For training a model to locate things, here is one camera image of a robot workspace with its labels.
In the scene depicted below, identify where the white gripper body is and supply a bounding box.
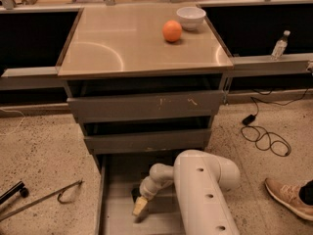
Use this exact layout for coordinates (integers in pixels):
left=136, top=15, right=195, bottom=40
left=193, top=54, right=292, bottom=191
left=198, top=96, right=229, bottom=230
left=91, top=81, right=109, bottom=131
left=139, top=176, right=165, bottom=201

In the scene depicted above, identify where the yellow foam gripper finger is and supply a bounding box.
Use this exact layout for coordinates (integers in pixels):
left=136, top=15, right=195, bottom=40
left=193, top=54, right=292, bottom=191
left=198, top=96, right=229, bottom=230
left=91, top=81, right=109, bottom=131
left=132, top=196, right=148, bottom=216

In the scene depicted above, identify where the green yellow sponge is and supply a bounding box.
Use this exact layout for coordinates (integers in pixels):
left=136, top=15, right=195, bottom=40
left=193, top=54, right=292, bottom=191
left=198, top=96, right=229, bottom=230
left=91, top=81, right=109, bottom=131
left=131, top=187, right=140, bottom=202

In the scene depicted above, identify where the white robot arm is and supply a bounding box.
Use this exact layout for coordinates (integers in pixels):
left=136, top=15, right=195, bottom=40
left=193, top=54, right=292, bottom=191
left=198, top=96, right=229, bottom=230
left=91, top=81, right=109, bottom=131
left=132, top=150, right=241, bottom=235

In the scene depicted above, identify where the grey open bottom drawer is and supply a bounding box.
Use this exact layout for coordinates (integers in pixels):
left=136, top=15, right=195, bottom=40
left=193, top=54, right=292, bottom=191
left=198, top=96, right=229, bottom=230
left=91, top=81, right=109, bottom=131
left=95, top=150, right=185, bottom=235

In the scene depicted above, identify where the grey middle drawer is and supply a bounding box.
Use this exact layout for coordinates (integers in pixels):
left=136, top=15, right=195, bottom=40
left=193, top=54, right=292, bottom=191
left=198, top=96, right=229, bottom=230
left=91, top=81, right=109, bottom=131
left=84, top=129, right=211, bottom=154

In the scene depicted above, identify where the grey top drawer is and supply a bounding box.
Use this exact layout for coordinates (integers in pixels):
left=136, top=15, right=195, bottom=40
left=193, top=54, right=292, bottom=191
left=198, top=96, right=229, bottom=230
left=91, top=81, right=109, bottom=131
left=67, top=90, right=223, bottom=123

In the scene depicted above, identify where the grey drawer cabinet with counter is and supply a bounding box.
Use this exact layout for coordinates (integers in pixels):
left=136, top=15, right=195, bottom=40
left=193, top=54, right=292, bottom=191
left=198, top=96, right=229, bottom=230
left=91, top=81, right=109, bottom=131
left=54, top=3, right=235, bottom=235

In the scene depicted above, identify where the metal rod with hook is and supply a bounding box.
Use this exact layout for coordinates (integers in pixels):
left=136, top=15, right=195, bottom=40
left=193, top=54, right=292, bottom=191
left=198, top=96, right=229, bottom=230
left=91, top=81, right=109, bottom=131
left=0, top=179, right=83, bottom=222

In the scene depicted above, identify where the black caster leg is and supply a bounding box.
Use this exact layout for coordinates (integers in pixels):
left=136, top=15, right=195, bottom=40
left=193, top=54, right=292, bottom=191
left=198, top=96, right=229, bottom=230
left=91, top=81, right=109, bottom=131
left=0, top=181, right=29, bottom=205

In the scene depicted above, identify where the tan sneaker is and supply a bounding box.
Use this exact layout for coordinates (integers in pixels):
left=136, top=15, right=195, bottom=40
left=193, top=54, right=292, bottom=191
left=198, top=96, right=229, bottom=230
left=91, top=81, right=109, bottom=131
left=264, top=178, right=313, bottom=221

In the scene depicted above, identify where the orange fruit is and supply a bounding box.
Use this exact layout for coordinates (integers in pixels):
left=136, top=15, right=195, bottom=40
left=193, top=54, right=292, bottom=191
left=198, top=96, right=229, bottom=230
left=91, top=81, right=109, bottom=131
left=162, top=21, right=182, bottom=42

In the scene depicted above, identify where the black trouser leg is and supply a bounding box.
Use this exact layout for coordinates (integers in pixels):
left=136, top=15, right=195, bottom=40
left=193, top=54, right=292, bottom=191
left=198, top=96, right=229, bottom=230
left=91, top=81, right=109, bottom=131
left=299, top=180, right=313, bottom=206

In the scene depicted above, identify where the white ceramic bowl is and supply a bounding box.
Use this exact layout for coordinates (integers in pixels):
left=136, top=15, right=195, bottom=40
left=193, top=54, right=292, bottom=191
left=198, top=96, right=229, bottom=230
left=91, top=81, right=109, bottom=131
left=176, top=7, right=206, bottom=30

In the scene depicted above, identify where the clear plastic water bottle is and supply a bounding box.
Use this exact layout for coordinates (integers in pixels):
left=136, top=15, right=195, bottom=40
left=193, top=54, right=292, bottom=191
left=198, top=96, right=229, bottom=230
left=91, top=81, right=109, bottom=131
left=271, top=30, right=291, bottom=60

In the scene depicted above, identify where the black power adapter cable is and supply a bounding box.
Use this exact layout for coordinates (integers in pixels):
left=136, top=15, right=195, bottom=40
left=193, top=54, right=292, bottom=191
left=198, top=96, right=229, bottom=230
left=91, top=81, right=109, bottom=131
left=240, top=87, right=311, bottom=158

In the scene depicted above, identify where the left grey metal rail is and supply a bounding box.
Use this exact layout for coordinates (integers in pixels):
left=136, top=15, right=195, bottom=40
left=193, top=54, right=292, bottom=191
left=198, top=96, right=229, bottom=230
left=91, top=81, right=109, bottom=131
left=0, top=67, right=63, bottom=91

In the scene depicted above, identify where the grey metal rail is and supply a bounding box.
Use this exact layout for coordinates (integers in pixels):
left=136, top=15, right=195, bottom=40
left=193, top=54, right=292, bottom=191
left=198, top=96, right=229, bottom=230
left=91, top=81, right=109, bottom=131
left=0, top=67, right=63, bottom=91
left=226, top=53, right=313, bottom=77

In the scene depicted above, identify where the white floor cable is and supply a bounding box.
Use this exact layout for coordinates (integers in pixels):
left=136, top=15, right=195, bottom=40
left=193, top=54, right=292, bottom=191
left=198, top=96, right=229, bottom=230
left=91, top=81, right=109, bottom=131
left=0, top=107, right=27, bottom=137

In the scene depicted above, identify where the right grey metal rail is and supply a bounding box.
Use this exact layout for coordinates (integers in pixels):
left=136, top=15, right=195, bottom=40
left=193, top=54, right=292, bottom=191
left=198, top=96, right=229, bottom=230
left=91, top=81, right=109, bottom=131
left=226, top=53, right=313, bottom=77

